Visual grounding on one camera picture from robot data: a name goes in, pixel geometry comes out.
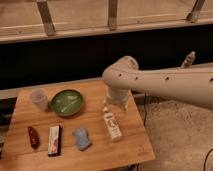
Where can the wooden table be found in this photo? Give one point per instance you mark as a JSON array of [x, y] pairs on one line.
[[42, 141]]

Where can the translucent plastic cup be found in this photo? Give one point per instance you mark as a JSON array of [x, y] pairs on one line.
[[38, 98]]

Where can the green ceramic bowl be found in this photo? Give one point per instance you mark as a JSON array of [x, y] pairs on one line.
[[67, 102]]

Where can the white plastic bottle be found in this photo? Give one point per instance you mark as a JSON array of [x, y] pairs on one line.
[[112, 125]]

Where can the metal window frame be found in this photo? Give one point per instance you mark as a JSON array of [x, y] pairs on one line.
[[29, 20]]

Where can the small white figurine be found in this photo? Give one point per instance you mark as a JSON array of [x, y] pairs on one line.
[[189, 59]]

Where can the black and white box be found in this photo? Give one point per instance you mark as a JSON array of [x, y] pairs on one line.
[[54, 143]]

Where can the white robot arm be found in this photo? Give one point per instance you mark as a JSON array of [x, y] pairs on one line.
[[192, 85]]

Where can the light blue ceramic cup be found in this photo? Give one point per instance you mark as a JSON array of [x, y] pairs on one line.
[[82, 139]]

